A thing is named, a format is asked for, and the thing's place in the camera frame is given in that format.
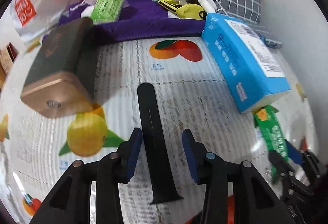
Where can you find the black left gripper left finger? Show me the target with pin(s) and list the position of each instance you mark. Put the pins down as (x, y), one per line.
(70, 198)

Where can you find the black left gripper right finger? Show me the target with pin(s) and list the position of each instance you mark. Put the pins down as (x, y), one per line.
(235, 193)

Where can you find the green snack sachet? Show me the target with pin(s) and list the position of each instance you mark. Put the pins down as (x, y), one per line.
(266, 120)

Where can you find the dark green gold tin box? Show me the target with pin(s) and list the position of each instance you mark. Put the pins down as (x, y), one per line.
(61, 80)

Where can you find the fruit print tablecloth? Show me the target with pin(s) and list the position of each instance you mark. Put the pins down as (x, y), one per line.
(189, 94)

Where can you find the blue tissue pack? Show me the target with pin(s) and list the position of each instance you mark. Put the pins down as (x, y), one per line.
(253, 75)

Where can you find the wooden cabinet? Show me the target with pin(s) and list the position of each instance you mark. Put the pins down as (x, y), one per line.
(8, 56)

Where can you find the green tissue packet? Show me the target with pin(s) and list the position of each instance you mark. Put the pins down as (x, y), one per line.
(107, 11)

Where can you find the purple towel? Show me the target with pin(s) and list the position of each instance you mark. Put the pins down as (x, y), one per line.
(143, 19)

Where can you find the white Miniso plastic bag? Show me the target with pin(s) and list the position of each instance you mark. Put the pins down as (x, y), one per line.
(32, 18)

